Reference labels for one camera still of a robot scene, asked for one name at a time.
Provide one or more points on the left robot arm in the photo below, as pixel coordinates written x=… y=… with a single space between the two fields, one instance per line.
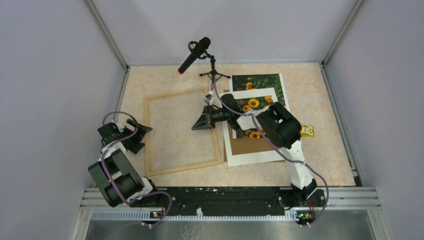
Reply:
x=113 y=174

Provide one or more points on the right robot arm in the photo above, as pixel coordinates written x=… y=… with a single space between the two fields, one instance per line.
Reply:
x=277 y=125

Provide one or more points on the black tripod stand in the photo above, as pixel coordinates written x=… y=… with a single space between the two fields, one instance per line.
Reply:
x=213 y=74

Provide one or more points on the black microphone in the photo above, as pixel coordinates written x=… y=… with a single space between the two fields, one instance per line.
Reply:
x=198 y=50

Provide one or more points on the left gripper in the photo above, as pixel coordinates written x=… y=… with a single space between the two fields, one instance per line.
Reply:
x=137 y=144

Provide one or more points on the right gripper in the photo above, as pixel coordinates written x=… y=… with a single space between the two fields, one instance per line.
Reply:
x=205 y=121

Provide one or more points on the wooden picture frame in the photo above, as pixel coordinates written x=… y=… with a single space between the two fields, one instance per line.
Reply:
x=217 y=142

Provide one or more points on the sunflower photo rear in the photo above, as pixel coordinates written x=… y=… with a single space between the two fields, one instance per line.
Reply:
x=252 y=82

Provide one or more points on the brown backing board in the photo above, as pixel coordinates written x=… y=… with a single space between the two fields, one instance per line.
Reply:
x=248 y=147

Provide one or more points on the yellow toy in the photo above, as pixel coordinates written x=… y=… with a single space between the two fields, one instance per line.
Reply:
x=307 y=131

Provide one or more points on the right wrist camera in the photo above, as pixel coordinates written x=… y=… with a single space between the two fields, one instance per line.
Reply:
x=208 y=99

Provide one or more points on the white mat board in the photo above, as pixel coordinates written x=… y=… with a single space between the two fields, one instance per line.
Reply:
x=251 y=157

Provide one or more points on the aluminium rail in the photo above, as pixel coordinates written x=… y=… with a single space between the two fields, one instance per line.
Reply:
x=336 y=198

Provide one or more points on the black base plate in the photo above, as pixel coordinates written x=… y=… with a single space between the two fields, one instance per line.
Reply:
x=229 y=201

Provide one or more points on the sunflower photo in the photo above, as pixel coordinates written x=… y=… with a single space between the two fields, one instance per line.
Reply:
x=252 y=82
x=250 y=104

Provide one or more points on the sunflower photo front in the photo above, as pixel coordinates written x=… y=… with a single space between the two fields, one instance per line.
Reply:
x=250 y=104

